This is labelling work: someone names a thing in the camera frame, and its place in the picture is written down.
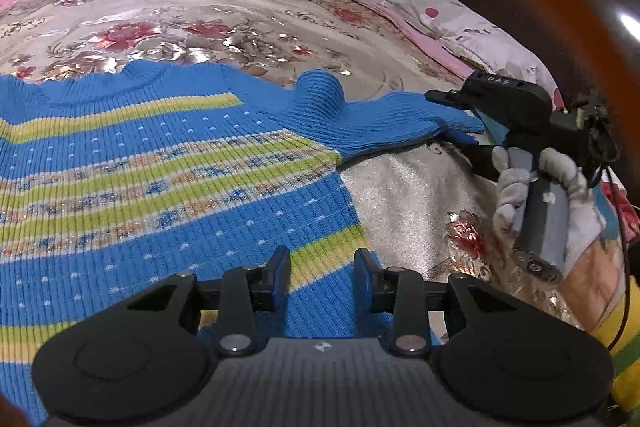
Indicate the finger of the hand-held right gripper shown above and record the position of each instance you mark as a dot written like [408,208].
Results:
[477,149]
[447,97]

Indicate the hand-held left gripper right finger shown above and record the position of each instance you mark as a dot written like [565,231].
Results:
[362,278]

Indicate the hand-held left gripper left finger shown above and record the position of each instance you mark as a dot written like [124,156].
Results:
[280,278]

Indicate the blue striped knit sweater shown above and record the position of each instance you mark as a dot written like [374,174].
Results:
[150,157]

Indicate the person's right forearm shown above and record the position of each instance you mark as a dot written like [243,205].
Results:
[592,287]

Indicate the person's right hand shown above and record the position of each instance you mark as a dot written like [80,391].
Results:
[512,202]

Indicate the white pink dotted pillow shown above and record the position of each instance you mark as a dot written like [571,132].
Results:
[450,22]

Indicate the floral satin bedspread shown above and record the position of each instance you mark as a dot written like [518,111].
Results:
[200,7]

